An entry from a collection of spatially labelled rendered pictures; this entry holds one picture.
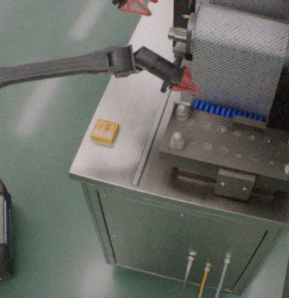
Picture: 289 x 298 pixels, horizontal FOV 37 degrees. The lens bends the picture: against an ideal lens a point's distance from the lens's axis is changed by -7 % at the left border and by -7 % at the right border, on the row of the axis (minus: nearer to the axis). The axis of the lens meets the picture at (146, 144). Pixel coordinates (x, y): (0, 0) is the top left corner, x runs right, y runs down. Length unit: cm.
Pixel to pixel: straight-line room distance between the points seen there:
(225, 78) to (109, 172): 43
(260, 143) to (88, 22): 217
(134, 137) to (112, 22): 187
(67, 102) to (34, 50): 56
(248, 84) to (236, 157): 20
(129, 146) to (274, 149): 43
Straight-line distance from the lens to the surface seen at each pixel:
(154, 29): 170
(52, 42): 308
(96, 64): 116
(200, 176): 126
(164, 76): 121
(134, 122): 140
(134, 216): 144
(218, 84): 122
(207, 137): 121
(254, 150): 121
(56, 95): 272
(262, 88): 120
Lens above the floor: 201
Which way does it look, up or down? 56 degrees down
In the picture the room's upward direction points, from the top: 2 degrees counter-clockwise
